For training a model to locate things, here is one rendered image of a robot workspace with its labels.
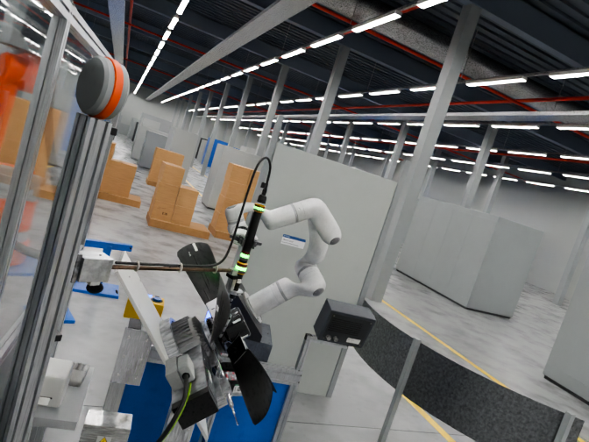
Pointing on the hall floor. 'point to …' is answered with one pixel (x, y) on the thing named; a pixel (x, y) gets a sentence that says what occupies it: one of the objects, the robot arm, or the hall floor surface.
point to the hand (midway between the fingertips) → (248, 243)
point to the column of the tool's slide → (53, 275)
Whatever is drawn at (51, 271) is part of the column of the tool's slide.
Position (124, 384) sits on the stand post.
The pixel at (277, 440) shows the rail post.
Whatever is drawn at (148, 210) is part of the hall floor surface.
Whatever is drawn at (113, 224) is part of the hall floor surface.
